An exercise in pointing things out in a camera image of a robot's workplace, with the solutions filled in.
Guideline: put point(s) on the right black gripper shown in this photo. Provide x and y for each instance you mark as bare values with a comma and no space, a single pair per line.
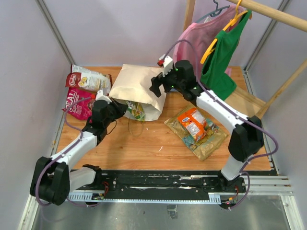
159,80

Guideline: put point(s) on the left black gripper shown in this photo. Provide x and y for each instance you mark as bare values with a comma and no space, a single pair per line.
121,108

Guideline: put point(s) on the magenta crisps bag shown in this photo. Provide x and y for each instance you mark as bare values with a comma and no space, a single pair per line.
79,103

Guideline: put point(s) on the brown paper bag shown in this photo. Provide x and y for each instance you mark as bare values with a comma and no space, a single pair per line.
132,84

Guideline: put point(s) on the green snack packet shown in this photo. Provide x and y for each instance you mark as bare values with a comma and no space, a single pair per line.
135,111

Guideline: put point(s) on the red white chips bag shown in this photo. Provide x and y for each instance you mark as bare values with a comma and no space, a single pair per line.
83,78

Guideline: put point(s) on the orange Fox's candy packet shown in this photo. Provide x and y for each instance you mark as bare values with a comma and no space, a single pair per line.
194,122

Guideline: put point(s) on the tan salt vinegar chips bag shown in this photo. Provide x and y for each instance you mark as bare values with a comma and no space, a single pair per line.
203,148

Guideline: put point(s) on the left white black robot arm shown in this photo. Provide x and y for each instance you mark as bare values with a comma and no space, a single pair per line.
53,178

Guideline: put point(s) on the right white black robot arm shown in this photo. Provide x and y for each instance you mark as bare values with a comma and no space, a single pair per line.
246,135

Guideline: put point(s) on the yellow hanger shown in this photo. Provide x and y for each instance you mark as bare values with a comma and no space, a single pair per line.
232,22

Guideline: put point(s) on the green tank top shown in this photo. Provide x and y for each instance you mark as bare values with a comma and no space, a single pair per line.
213,73

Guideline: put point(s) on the pink t-shirt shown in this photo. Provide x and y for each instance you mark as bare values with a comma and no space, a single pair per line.
201,34

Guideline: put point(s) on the grey blue hanger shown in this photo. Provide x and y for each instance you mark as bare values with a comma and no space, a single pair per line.
216,12

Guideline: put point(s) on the wooden clothes rack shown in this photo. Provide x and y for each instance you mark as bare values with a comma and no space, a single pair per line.
240,99

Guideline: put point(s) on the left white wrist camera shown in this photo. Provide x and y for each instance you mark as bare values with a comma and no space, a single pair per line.
100,96

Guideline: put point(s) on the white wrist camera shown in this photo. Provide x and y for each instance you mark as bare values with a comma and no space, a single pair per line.
100,96
166,63

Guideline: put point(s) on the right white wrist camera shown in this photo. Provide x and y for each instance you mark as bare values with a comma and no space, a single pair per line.
166,63

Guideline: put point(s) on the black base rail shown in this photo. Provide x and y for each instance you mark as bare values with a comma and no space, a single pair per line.
146,186

